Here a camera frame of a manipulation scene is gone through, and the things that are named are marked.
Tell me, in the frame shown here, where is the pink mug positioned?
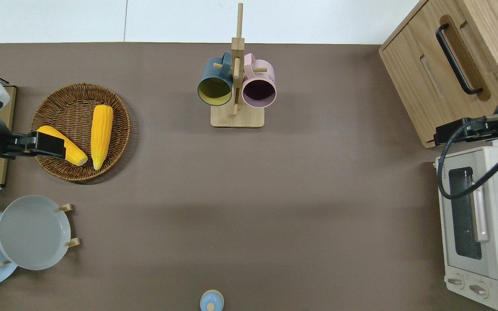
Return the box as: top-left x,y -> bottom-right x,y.
241,53 -> 277,108

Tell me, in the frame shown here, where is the small blue round bell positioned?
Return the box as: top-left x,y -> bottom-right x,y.
200,289 -> 224,311

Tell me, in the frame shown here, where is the dark teal mug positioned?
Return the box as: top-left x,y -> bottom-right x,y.
197,52 -> 234,107

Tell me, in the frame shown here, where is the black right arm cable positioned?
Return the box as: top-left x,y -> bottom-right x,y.
437,112 -> 498,200

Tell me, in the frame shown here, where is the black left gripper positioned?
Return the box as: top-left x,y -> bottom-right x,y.
5,132 -> 66,159

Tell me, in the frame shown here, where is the round wicker basket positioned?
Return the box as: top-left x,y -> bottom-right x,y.
30,83 -> 131,181

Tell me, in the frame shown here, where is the wooden mug tree stand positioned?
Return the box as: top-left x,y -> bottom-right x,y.
211,3 -> 268,128

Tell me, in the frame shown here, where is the brown table mat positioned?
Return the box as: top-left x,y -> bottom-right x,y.
0,42 -> 494,311

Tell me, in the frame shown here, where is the silver oven door handle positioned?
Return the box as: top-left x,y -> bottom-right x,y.
472,181 -> 490,242

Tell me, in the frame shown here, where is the wooden drawer cabinet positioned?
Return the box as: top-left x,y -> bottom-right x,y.
379,0 -> 498,149

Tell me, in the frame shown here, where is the wooden plate rack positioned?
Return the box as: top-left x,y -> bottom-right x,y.
0,203 -> 81,267

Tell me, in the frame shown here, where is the yellow corn cob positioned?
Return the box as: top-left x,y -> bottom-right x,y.
35,125 -> 89,167
90,105 -> 114,171

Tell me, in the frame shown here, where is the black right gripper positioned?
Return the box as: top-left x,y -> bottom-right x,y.
433,116 -> 498,146

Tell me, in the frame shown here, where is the black cabinet handle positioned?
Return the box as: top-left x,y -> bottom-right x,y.
435,22 -> 484,95

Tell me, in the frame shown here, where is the grey plate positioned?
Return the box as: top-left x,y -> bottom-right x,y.
0,195 -> 71,271

